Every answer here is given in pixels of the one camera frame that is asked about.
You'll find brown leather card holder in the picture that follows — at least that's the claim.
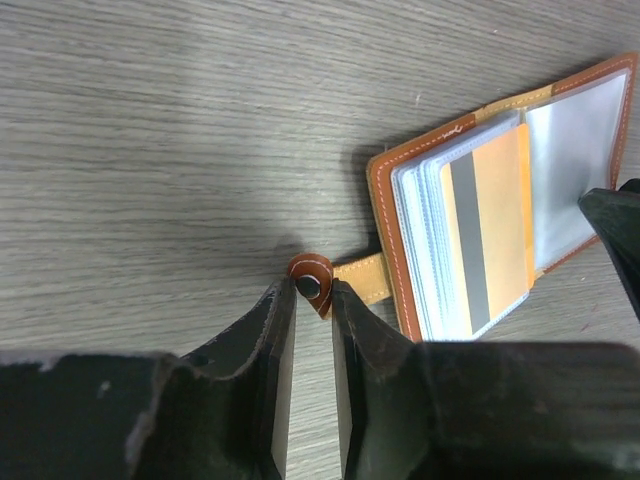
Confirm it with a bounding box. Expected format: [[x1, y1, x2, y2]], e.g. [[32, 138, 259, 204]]
[[288, 53, 639, 342]]

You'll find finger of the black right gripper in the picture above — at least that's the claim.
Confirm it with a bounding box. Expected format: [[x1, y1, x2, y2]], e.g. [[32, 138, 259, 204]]
[[578, 178, 640, 317]]

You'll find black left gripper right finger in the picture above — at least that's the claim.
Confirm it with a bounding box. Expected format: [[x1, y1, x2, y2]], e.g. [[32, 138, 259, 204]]
[[331, 280, 448, 479]]

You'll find gold credit card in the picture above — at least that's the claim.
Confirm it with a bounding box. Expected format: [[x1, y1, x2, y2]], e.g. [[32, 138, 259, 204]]
[[440, 124, 534, 340]]

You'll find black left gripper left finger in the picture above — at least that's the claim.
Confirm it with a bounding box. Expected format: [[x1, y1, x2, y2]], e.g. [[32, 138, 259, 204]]
[[124, 276, 297, 479]]

